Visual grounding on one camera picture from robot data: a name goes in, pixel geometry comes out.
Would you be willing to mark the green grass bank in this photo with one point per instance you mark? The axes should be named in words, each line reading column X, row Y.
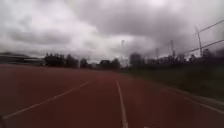
column 186, row 80

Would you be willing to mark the row of dark trees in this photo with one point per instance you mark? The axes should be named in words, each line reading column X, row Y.
column 100, row 62

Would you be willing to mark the tall pole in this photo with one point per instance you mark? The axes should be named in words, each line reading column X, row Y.
column 199, row 41
column 172, row 48

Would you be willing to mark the low building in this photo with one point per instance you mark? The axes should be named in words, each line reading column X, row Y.
column 20, row 59

